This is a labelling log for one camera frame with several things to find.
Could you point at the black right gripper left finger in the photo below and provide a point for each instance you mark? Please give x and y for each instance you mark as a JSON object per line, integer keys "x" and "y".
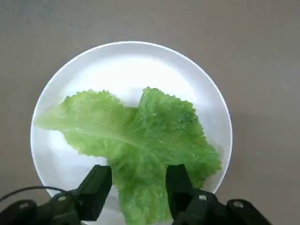
{"x": 93, "y": 187}

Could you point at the green lettuce leaf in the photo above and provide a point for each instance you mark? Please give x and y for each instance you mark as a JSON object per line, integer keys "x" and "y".
{"x": 145, "y": 140}

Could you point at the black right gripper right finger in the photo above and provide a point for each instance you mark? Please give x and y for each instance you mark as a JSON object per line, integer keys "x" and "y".
{"x": 180, "y": 187}

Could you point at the white round plate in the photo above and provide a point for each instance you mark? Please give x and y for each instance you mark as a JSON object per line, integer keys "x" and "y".
{"x": 126, "y": 68}

